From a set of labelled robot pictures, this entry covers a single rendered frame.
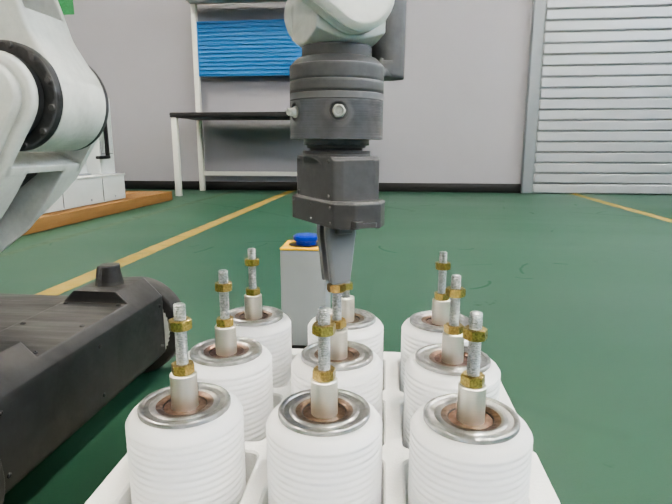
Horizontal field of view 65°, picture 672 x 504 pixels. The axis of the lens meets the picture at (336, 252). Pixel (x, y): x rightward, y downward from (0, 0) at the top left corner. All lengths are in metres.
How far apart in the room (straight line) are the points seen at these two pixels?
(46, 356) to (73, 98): 0.35
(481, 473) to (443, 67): 5.25
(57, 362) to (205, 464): 0.42
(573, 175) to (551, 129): 0.50
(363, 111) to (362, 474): 0.30
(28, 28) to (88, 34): 5.64
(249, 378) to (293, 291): 0.29
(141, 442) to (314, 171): 0.27
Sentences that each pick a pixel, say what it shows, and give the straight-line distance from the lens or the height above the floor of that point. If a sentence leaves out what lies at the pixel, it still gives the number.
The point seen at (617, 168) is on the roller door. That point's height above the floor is 0.25.
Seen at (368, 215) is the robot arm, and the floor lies 0.41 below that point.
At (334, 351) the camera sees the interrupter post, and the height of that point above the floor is 0.26.
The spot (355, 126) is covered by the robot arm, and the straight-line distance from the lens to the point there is 0.48.
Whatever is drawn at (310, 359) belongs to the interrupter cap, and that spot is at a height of 0.25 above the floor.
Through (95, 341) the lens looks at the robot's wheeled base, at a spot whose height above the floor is 0.17.
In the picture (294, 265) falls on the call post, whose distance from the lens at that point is 0.80.
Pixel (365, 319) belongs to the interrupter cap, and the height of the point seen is 0.25.
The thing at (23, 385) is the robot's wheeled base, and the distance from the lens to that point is 0.78.
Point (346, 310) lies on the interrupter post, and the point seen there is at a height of 0.27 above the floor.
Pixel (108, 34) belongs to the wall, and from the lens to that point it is 6.37.
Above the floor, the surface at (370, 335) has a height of 0.24.
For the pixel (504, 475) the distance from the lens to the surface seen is 0.43.
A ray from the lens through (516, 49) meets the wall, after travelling 5.68.
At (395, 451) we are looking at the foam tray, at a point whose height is 0.18.
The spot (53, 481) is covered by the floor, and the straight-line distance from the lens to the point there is 0.91.
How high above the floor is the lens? 0.47
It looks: 11 degrees down
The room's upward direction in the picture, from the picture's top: straight up
